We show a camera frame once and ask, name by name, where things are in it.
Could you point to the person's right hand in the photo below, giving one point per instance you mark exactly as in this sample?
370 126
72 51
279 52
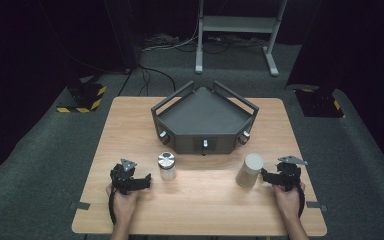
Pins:
288 203

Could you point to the white plastic cup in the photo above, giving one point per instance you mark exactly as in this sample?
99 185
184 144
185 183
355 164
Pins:
249 171

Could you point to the glass jar with silver lid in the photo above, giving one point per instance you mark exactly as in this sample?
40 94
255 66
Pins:
167 166

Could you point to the grey metal stand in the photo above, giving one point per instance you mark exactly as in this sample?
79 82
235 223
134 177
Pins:
240 24

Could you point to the dark grey corner rack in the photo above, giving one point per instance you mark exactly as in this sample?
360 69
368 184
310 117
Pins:
203 115

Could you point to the person's left hand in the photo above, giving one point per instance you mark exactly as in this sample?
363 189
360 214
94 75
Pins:
124 206

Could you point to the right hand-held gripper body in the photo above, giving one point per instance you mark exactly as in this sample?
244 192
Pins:
288 175

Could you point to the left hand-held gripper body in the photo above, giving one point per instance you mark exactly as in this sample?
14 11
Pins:
123 176

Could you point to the dark curtain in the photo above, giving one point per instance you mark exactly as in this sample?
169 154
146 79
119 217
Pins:
363 50
30 66

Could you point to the black yellow striped base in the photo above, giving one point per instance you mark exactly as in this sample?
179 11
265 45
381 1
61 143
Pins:
85 96
320 103

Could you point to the grey tape strip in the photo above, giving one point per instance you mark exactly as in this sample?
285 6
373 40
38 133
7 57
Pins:
316 205
80 205

